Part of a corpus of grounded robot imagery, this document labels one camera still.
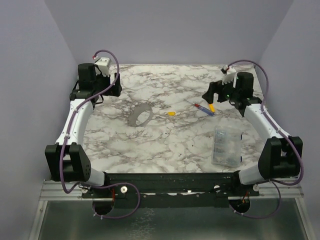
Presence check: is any yellow key tag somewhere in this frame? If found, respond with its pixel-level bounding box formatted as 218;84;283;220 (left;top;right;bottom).
167;111;176;117

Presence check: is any aluminium frame rail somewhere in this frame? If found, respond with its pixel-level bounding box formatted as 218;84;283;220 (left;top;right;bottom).
39;180;82;201

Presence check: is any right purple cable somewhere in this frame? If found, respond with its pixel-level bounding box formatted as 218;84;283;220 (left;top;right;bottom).
224;59;306;219

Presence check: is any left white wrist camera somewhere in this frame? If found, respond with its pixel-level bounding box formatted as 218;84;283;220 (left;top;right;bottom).
94;57;112;77

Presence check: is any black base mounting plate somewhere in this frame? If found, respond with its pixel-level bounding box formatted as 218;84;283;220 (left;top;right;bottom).
82;172;259;209

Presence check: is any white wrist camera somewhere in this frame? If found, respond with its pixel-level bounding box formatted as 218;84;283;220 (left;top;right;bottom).
221;64;237;85
94;57;112;77

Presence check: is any yellow handled screwdriver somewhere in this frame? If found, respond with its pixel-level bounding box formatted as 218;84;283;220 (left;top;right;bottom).
208;103;216;113

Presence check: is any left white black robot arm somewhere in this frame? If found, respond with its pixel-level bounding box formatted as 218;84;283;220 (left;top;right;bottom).
44;57;122;198

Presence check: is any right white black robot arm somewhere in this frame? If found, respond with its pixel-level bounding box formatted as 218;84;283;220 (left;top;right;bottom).
202;72;304;196

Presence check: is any red blue screwdriver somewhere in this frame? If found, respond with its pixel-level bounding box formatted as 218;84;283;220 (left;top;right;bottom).
185;99;215;116

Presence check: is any purple cable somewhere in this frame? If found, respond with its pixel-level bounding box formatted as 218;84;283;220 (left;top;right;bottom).
224;59;306;219
59;49;142;220

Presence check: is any large metal key ring band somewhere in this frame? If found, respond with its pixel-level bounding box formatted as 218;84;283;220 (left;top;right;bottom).
127;103;154;127

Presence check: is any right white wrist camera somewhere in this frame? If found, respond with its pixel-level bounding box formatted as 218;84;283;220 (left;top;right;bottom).
221;64;237;85

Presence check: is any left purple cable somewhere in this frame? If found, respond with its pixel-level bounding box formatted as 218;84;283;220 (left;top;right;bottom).
59;49;142;220

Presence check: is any clear plastic organizer box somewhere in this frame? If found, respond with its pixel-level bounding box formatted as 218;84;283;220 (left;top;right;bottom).
211;125;242;168

